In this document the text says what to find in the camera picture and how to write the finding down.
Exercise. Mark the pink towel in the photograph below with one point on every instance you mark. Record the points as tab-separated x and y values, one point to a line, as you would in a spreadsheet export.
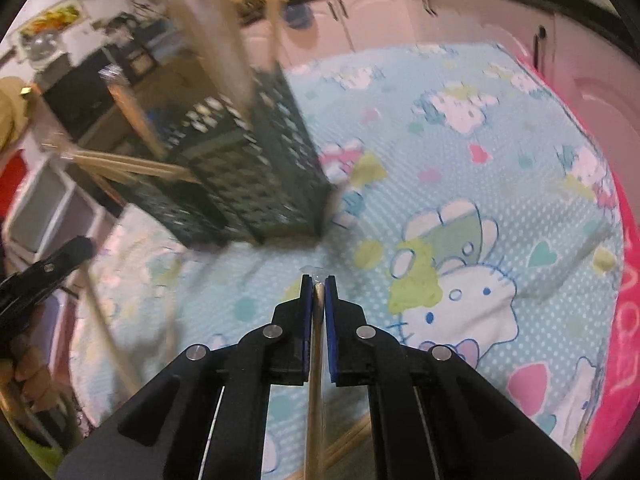
615	334

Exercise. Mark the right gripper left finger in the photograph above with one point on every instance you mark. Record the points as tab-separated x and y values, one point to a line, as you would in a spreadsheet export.
204	415

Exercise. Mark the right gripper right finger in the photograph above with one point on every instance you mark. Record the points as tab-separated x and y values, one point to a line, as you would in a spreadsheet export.
432	415

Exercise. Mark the Hello Kitty blue tablecloth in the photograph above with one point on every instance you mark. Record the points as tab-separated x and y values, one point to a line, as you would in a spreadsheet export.
471	209

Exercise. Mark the chopsticks leaning in basket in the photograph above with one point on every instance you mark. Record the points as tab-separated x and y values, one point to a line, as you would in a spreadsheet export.
119	168

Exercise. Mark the green plastic utensil basket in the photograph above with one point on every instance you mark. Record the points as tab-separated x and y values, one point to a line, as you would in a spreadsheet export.
254	178

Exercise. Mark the person left hand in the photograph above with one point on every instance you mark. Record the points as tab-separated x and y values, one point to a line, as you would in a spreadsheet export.
25	377

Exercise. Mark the chopsticks pair beside basket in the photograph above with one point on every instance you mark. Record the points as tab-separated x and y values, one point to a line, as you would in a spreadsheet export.
124	369

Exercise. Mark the fruit picture frame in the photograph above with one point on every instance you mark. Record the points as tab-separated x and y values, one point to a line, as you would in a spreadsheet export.
61	16

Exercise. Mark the wooden chopsticks pair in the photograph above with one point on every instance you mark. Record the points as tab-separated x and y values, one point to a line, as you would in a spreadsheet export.
348	442

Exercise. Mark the upright chopsticks in basket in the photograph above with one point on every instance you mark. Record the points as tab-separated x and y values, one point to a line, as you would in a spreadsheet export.
212	27

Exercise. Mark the white plastic drawer unit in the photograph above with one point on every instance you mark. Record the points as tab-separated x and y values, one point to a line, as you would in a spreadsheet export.
48	210

